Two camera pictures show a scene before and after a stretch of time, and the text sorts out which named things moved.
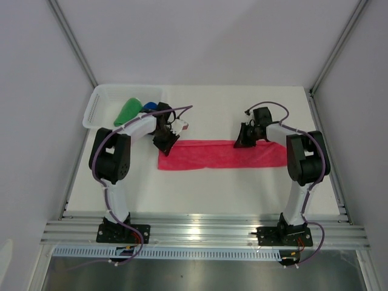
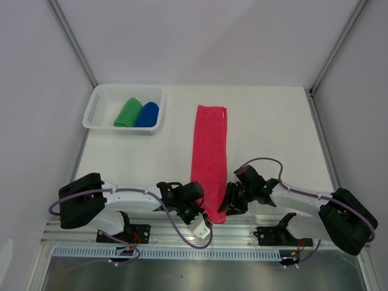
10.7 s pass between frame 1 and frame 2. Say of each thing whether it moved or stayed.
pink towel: moved
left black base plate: stayed
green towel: stayed
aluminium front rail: stayed
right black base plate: stayed
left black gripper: moved
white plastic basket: stayed
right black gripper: moved
